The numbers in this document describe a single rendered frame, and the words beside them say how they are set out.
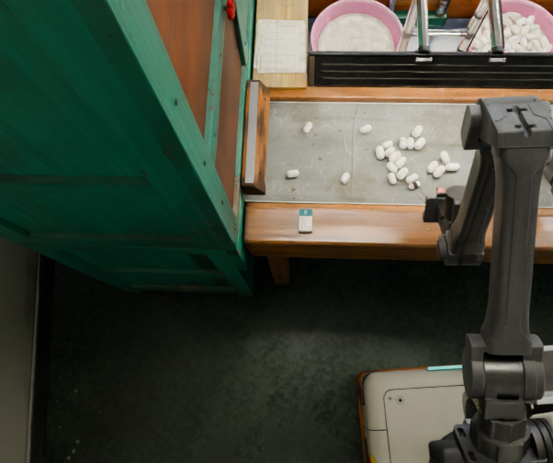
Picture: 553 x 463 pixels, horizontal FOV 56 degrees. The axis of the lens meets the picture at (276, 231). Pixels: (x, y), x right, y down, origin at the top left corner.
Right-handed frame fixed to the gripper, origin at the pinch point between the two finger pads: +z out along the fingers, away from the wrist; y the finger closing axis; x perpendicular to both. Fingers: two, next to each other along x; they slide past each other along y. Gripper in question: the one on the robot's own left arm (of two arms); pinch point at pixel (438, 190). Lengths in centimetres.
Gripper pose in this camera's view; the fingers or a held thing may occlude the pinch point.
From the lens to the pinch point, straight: 133.2
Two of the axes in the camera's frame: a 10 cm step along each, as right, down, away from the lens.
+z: 0.5, -5.7, 8.2
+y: -10.0, -0.2, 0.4
